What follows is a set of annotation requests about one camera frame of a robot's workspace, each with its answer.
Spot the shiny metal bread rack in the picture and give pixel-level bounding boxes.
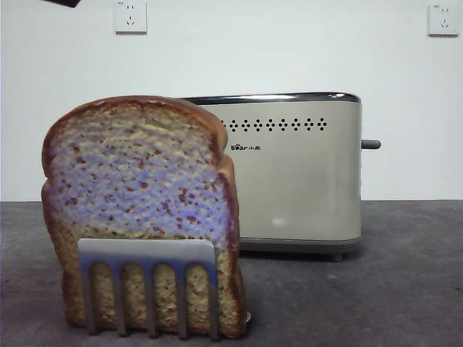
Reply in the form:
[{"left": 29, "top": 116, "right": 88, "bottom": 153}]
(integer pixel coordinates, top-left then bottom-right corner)
[{"left": 77, "top": 238, "right": 252, "bottom": 342}]

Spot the white wall socket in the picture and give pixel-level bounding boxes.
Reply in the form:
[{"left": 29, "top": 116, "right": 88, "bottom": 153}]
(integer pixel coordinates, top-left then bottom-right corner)
[
  {"left": 115, "top": 0, "right": 148, "bottom": 35},
  {"left": 428, "top": 4, "right": 460, "bottom": 38}
]

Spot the brown toast bread slice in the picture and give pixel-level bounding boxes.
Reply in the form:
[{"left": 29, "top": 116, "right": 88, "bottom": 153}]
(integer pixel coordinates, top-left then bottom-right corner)
[{"left": 41, "top": 94, "right": 247, "bottom": 339}]

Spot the cream toaster with chrome top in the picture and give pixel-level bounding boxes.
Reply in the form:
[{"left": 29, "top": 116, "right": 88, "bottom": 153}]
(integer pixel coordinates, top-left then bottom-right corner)
[{"left": 180, "top": 92, "right": 363, "bottom": 262}]

